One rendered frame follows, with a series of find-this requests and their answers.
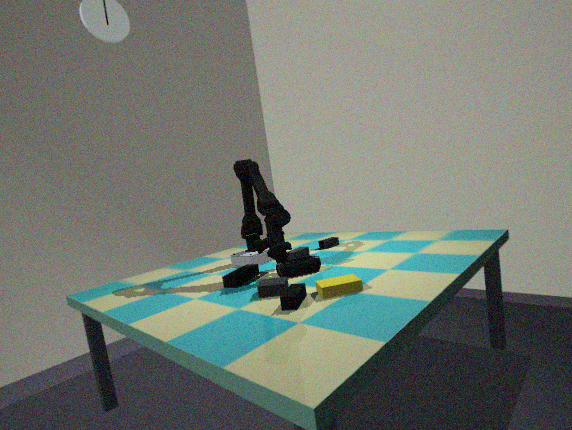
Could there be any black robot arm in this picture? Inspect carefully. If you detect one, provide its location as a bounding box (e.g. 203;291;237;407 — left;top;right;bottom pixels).
233;159;291;254

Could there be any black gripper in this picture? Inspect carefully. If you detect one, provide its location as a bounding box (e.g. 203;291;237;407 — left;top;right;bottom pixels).
267;229;292;263

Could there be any yellow rectangular block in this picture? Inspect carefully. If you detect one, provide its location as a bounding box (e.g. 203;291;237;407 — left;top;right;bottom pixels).
315;274;363;299

